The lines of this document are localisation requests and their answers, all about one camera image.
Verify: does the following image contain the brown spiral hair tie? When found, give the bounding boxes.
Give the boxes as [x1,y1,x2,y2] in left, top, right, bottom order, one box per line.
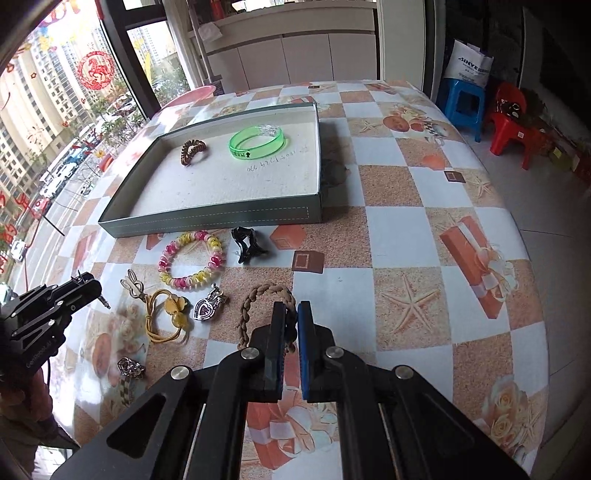
[179,140,208,168]

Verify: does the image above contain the brown braided bracelet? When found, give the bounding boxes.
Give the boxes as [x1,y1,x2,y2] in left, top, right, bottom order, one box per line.
[237,282,298,354]

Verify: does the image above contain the white shopping bag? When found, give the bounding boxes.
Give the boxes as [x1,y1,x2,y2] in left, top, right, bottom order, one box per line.
[444,39,494,88]

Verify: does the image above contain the green translucent bracelet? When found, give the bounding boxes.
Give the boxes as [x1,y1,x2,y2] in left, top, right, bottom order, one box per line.
[229,124,297,161]

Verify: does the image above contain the yellow hair tie with charms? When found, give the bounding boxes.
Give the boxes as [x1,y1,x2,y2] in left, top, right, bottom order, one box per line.
[144,288,191,344]

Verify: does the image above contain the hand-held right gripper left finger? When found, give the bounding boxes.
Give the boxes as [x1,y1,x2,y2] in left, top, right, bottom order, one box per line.
[48,302,289,480]

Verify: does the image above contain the red plastic chair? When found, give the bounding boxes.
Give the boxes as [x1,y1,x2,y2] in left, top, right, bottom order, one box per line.
[484,83,555,171]

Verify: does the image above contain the checkered printed tablecloth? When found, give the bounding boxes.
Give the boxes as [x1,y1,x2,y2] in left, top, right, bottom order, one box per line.
[44,79,550,480]

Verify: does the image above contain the silver heart pendant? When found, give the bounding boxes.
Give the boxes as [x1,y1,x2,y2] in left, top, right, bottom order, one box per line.
[194,284,229,324]

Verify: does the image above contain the white pole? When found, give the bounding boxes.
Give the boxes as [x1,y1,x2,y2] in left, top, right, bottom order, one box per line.
[191,0,214,88]

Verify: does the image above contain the small silver chain clip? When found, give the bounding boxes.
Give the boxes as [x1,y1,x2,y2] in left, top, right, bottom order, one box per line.
[116,356,147,380]

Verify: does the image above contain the black hair claw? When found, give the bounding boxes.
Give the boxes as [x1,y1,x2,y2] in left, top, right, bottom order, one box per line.
[231,226,269,266]

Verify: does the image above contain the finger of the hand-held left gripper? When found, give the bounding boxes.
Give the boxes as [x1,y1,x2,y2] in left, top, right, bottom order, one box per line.
[28,278,103,315]
[11,309,74,352]

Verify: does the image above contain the white cabinet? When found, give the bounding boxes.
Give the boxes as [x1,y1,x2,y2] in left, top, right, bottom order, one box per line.
[187,4,382,93]

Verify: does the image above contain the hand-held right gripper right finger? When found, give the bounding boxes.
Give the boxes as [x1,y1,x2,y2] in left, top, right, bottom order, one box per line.
[298,301,532,480]

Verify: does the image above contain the blue plastic stool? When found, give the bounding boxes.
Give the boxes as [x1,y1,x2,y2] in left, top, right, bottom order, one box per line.
[436,78,486,143]

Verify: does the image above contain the red horse window decal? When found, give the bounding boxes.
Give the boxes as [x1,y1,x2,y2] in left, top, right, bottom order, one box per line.
[76,51,116,90]

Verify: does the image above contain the green cardboard box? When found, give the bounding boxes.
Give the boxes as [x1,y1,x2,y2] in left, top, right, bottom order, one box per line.
[549,144,578,174]

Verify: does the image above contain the pink yellow bead bracelet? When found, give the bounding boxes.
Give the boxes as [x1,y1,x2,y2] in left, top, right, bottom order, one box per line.
[158,230,225,291]

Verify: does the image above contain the pink plastic basin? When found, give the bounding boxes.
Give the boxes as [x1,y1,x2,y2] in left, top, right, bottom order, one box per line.
[159,84,216,109]

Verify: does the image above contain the grey-green cardboard tray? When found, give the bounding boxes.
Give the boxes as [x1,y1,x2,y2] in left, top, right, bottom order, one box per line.
[98,102,325,239]

